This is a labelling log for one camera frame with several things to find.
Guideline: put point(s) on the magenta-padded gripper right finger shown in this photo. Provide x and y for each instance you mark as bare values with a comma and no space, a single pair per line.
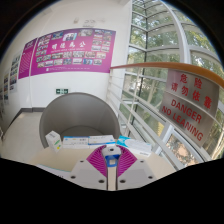
133,171

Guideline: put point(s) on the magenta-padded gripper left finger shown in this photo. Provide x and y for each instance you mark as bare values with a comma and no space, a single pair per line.
90,171

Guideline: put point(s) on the long white and blue box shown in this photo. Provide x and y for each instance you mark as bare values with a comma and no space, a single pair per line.
136,145

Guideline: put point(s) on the flat white box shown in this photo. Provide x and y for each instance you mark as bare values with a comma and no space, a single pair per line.
75,142
101,140

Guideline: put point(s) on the small upright white box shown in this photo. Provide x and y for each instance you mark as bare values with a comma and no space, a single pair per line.
53,141

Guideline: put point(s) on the grey round-backed chair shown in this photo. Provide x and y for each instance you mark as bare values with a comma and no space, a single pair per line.
76,110

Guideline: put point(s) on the green exit sign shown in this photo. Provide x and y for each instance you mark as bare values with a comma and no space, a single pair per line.
62,91

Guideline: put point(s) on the silver danger sign red lettering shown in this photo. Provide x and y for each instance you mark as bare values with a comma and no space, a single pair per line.
190,106

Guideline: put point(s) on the white railing with orange handrail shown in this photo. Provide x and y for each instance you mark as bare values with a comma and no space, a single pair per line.
150,65

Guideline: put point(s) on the white photo notice board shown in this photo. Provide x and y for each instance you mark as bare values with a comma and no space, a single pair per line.
14,71
5,86

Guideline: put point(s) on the large magenta photo poster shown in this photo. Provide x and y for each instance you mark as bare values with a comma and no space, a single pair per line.
73,51

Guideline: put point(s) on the narrow magenta text poster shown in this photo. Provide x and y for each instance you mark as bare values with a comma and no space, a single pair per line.
27,59

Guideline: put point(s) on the white-framed glass window wall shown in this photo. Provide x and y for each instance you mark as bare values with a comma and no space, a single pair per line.
156,33

